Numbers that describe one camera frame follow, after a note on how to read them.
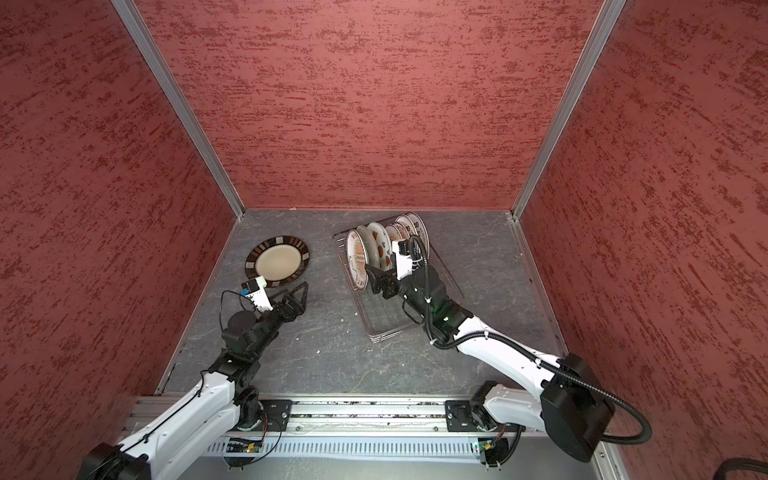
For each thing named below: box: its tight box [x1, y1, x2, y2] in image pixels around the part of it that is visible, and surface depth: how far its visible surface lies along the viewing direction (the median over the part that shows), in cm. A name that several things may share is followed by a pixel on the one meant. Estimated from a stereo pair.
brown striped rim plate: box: [245, 236, 310, 287], surface depth 108 cm
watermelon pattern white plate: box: [369, 222, 392, 270], surface depth 93 cm
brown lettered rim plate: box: [346, 229, 369, 291], surface depth 99 cm
